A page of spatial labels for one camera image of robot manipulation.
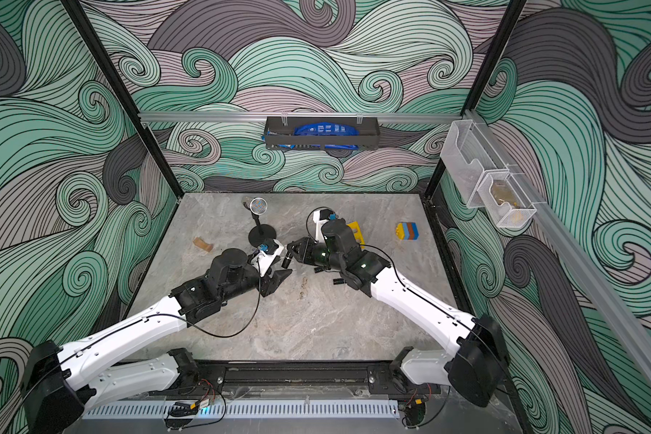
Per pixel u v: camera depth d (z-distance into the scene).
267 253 0.62
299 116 0.95
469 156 0.78
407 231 1.05
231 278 0.56
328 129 0.92
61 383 0.38
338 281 0.92
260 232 1.03
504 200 0.67
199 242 1.03
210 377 0.73
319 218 0.67
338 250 0.56
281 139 0.89
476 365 0.38
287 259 0.71
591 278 0.50
